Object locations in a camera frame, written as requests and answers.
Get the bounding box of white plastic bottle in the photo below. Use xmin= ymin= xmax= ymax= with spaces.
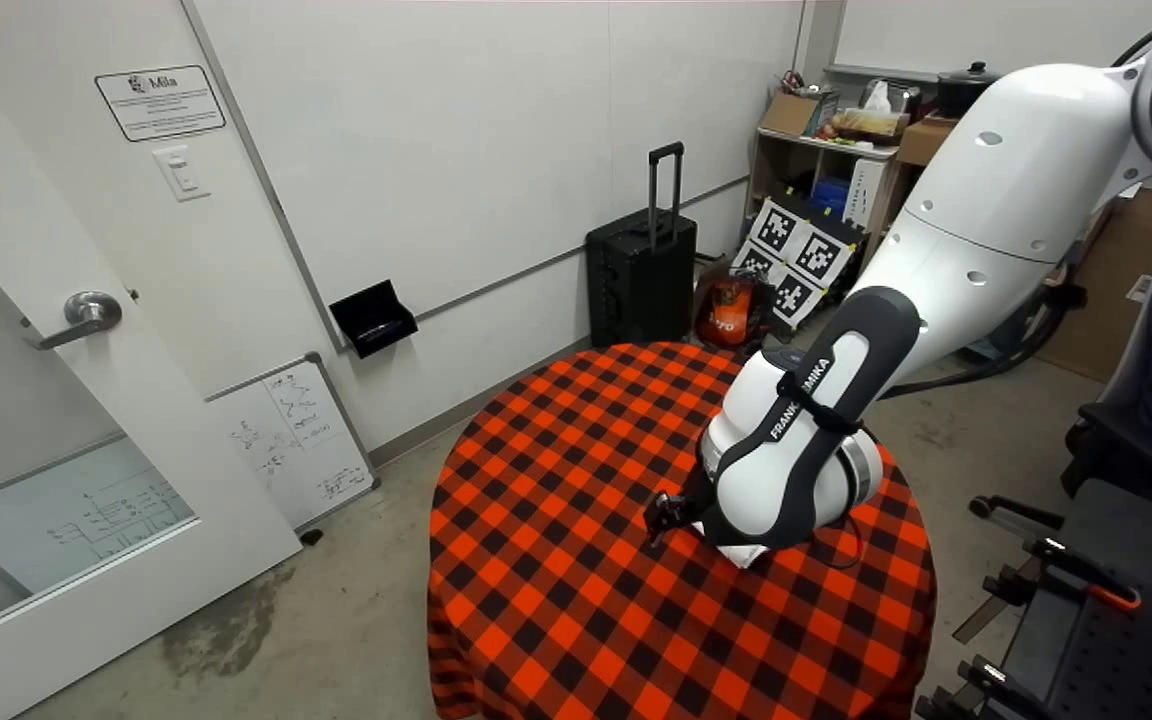
xmin=854 ymin=76 xmax=901 ymax=123

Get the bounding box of orange black plaid tablecloth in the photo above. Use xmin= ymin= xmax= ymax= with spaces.
xmin=422 ymin=341 xmax=939 ymax=720

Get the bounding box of white door with glass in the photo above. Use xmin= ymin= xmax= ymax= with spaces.
xmin=0 ymin=17 xmax=307 ymax=720

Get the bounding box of large wall whiteboard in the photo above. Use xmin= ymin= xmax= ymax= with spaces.
xmin=174 ymin=0 xmax=806 ymax=353

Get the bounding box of wooden shelf unit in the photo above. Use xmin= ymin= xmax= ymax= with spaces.
xmin=744 ymin=57 xmax=1145 ymax=369

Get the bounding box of white wall sign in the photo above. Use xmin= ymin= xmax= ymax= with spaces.
xmin=90 ymin=60 xmax=233 ymax=146

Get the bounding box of black wall tray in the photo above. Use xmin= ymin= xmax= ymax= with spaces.
xmin=324 ymin=270 xmax=422 ymax=364

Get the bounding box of small cardboard box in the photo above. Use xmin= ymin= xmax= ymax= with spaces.
xmin=758 ymin=89 xmax=828 ymax=140

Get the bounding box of white towel with blue stripes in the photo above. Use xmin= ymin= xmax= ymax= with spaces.
xmin=690 ymin=525 xmax=789 ymax=577

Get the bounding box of black wheeled suitcase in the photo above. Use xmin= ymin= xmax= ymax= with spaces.
xmin=579 ymin=140 xmax=702 ymax=357

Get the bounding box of brown cardboard panel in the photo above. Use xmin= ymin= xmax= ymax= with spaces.
xmin=1035 ymin=185 xmax=1152 ymax=389

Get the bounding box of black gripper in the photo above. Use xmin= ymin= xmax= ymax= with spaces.
xmin=639 ymin=487 xmax=728 ymax=557

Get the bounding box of blue storage box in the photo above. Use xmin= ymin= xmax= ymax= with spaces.
xmin=805 ymin=174 xmax=864 ymax=228

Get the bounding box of black perforated mounting board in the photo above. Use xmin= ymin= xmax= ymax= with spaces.
xmin=994 ymin=476 xmax=1152 ymax=720

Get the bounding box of silver door handle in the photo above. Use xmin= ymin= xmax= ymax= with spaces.
xmin=32 ymin=289 xmax=128 ymax=357

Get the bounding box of small leaning whiteboard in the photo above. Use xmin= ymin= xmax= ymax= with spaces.
xmin=202 ymin=349 xmax=380 ymax=537

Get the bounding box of AprilTag marker board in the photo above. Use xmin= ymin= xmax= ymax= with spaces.
xmin=728 ymin=193 xmax=868 ymax=334

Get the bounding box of white light switch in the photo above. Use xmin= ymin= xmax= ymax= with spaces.
xmin=153 ymin=143 xmax=215 ymax=207

